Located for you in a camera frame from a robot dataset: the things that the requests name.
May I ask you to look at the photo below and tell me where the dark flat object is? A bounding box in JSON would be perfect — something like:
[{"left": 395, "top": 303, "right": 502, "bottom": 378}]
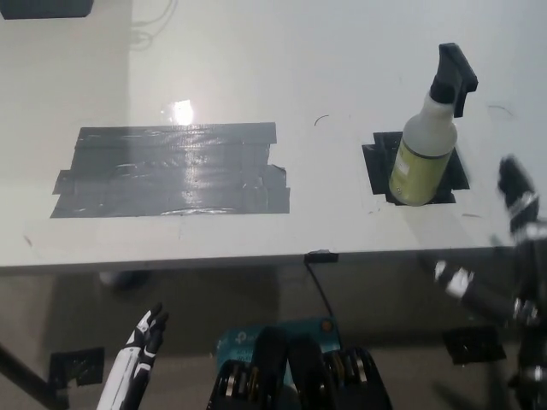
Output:
[{"left": 0, "top": 0, "right": 94, "bottom": 21}]

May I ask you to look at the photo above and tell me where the teal box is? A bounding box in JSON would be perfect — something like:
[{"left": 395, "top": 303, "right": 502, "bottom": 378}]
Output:
[{"left": 215, "top": 315, "right": 344, "bottom": 388}]

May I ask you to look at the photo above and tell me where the white cable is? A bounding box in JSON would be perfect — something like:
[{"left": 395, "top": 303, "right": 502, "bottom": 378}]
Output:
[{"left": 126, "top": 0, "right": 179, "bottom": 49}]

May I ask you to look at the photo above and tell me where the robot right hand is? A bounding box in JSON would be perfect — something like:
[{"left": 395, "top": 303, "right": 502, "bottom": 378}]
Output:
[{"left": 432, "top": 155, "right": 547, "bottom": 328}]

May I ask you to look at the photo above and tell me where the black floor tape patch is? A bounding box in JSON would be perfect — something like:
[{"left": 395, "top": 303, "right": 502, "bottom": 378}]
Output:
[
  {"left": 48, "top": 346, "right": 106, "bottom": 388},
  {"left": 441, "top": 325, "right": 509, "bottom": 366}
]

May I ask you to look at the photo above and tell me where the large grey duct tape patch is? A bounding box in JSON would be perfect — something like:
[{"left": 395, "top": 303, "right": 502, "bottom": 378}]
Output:
[{"left": 49, "top": 121, "right": 292, "bottom": 220}]

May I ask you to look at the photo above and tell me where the black tape marked spot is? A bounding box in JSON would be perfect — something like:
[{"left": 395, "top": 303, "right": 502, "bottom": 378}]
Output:
[{"left": 361, "top": 130, "right": 472, "bottom": 208}]

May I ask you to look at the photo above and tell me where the black cable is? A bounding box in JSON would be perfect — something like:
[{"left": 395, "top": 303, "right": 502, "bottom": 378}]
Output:
[{"left": 305, "top": 261, "right": 337, "bottom": 319}]

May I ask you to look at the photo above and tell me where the white spray bottle black trigger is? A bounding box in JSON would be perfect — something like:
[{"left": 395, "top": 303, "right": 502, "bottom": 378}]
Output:
[{"left": 387, "top": 42, "right": 479, "bottom": 208}]

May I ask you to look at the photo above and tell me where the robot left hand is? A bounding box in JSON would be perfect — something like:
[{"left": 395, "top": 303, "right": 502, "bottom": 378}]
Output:
[{"left": 96, "top": 302, "right": 170, "bottom": 410}]

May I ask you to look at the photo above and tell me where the black table leg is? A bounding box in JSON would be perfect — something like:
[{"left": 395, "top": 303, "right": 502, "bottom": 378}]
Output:
[{"left": 0, "top": 341, "right": 70, "bottom": 410}]

